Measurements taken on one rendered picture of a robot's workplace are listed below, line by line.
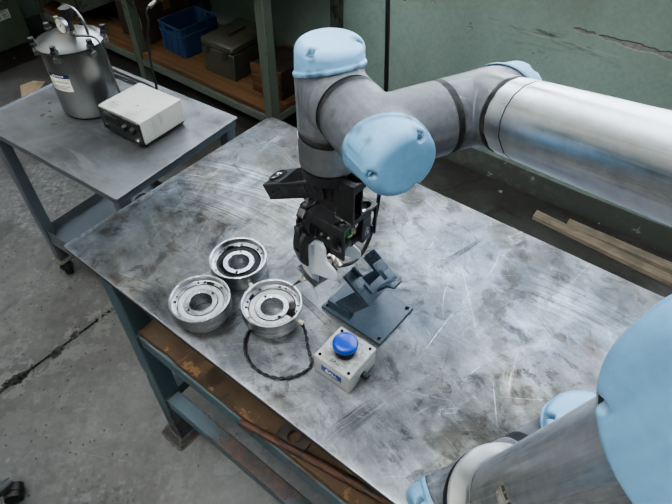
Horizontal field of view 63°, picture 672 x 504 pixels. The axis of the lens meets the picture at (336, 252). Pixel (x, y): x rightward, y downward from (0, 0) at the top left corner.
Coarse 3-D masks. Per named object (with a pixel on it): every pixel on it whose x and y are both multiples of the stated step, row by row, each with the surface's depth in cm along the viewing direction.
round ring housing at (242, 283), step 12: (228, 240) 103; (240, 240) 103; (252, 240) 103; (216, 252) 102; (240, 252) 103; (264, 252) 101; (228, 264) 101; (252, 264) 100; (264, 264) 99; (216, 276) 98; (252, 276) 97; (240, 288) 99
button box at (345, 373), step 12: (324, 348) 85; (360, 348) 85; (372, 348) 85; (324, 360) 84; (336, 360) 84; (348, 360) 84; (360, 360) 84; (372, 360) 87; (324, 372) 86; (336, 372) 83; (348, 372) 82; (360, 372) 84; (336, 384) 86; (348, 384) 83
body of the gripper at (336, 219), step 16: (304, 176) 65; (352, 176) 66; (320, 192) 68; (336, 192) 66; (352, 192) 64; (304, 208) 70; (320, 208) 70; (336, 208) 67; (352, 208) 65; (368, 208) 69; (304, 224) 71; (320, 224) 69; (336, 224) 68; (352, 224) 67; (368, 224) 71; (320, 240) 73; (336, 240) 71; (352, 240) 71; (336, 256) 70
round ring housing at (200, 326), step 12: (192, 276) 96; (204, 276) 97; (180, 288) 96; (228, 288) 94; (168, 300) 93; (192, 300) 95; (204, 300) 97; (216, 300) 94; (228, 300) 93; (192, 312) 92; (204, 312) 92; (228, 312) 93; (180, 324) 91; (192, 324) 90; (204, 324) 90; (216, 324) 92
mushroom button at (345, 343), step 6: (336, 336) 84; (342, 336) 83; (348, 336) 83; (354, 336) 84; (336, 342) 83; (342, 342) 83; (348, 342) 83; (354, 342) 83; (336, 348) 82; (342, 348) 82; (348, 348) 82; (354, 348) 82; (342, 354) 82; (348, 354) 82
